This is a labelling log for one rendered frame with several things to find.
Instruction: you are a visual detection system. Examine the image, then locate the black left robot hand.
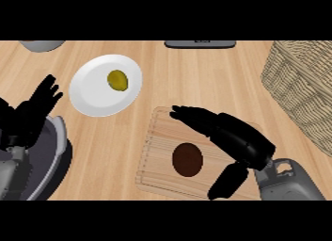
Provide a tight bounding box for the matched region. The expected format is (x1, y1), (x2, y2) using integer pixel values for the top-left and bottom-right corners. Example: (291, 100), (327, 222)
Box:
(0, 73), (63, 152)

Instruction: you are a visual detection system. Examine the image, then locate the yellow-green fruit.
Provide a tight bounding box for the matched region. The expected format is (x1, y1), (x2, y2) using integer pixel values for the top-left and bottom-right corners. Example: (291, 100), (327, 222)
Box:
(106, 69), (130, 92)

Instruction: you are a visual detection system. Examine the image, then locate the dark grey flat appliance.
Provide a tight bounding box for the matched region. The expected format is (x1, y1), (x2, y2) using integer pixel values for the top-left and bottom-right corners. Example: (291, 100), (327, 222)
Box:
(162, 40), (237, 50)

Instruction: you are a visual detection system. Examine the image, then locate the dark grey pan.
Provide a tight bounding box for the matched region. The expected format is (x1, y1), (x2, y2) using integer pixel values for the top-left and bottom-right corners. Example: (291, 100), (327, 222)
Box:
(0, 115), (74, 201)

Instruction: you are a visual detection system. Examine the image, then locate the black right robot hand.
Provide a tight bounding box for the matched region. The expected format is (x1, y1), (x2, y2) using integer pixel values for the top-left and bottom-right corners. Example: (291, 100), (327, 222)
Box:
(168, 104), (276, 201)

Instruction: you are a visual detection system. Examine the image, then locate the dark brown cupcake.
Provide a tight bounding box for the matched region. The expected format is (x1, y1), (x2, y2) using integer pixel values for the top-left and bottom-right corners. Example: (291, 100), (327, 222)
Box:
(171, 142), (203, 178)

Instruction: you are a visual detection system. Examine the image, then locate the grey bowl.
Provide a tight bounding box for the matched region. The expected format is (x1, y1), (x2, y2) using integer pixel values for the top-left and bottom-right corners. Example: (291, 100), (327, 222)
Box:
(16, 40), (66, 54)

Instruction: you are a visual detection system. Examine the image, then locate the tan wicker basket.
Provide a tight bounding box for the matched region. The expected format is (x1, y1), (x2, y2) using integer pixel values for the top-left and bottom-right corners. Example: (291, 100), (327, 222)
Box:
(260, 40), (332, 159)

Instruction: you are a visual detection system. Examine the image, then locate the pale wooden cutting board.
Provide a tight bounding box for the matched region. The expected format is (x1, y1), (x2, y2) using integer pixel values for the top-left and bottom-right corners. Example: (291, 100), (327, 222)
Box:
(134, 105), (265, 201)

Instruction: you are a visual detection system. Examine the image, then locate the white round plate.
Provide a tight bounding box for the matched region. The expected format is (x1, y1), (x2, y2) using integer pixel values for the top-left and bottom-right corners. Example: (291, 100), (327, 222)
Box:
(68, 54), (143, 118)

